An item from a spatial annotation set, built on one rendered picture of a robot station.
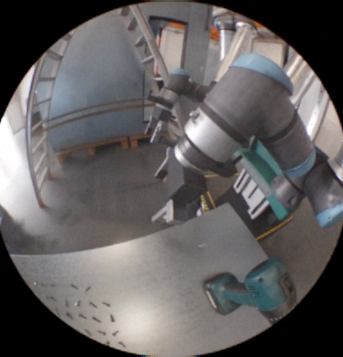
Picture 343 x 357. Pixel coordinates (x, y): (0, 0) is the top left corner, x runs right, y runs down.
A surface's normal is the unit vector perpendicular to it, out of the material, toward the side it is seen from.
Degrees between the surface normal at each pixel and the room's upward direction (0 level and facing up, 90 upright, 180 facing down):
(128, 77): 90
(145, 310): 0
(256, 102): 89
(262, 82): 83
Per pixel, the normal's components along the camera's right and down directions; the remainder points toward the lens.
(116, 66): 0.36, 0.67
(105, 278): 0.09, -0.72
